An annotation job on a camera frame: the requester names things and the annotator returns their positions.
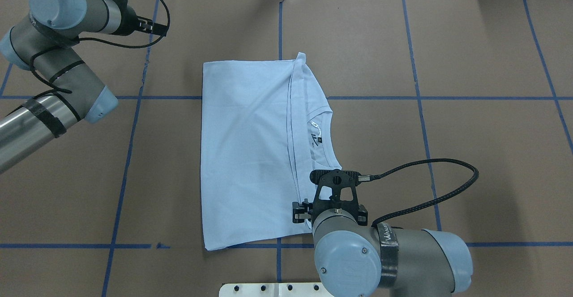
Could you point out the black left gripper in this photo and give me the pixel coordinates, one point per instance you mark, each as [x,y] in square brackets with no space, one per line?
[130,23]

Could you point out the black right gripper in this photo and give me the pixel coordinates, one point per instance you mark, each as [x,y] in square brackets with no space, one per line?
[298,212]

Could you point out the light blue t-shirt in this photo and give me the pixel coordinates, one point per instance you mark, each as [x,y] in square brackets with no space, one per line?
[265,126]

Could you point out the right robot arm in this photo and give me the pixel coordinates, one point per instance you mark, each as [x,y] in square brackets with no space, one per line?
[354,260]

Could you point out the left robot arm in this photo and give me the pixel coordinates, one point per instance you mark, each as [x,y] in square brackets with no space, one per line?
[43,44]

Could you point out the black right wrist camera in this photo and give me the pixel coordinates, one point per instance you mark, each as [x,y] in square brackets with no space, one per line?
[336,180]

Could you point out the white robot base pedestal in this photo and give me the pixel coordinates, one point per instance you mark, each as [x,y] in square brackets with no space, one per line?
[300,289]

